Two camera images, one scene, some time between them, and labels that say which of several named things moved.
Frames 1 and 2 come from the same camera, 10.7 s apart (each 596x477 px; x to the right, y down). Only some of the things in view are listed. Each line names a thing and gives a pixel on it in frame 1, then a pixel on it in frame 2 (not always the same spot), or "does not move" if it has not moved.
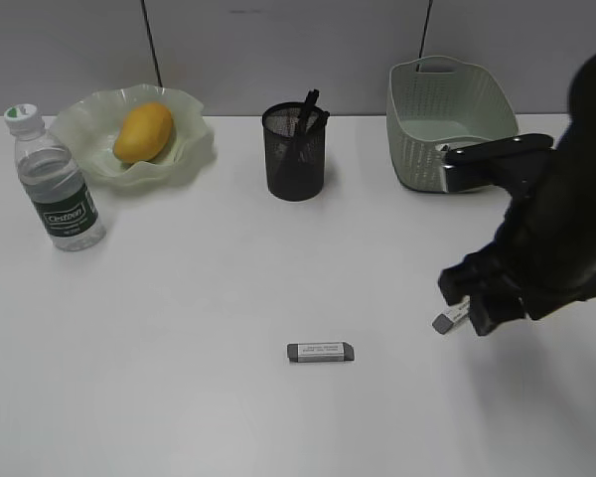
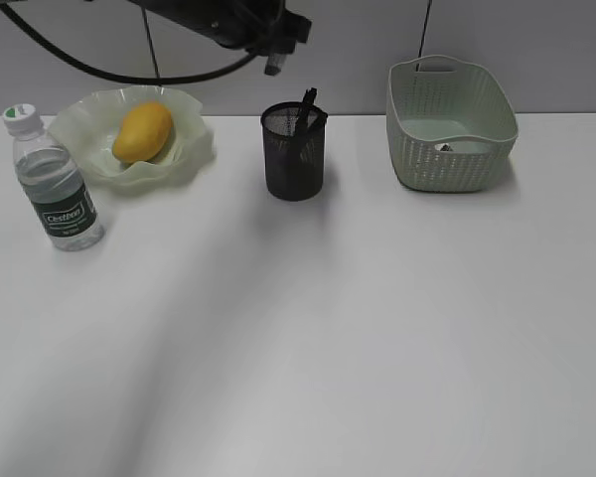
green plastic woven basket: (438, 102) does not move
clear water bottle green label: (59, 194) does not move
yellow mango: (143, 133) does not move
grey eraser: (320, 352) -> (274, 64)
